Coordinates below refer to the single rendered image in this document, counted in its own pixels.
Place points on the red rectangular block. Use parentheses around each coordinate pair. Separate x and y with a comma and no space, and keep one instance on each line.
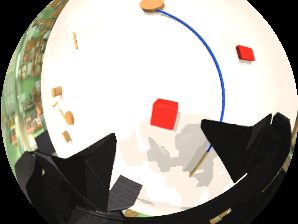
(245,53)

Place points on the blue string with wooden stick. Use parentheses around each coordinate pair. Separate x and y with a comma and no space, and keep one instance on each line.
(219,73)

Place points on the red block with round hole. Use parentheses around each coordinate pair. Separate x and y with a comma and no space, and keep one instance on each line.
(164,113)

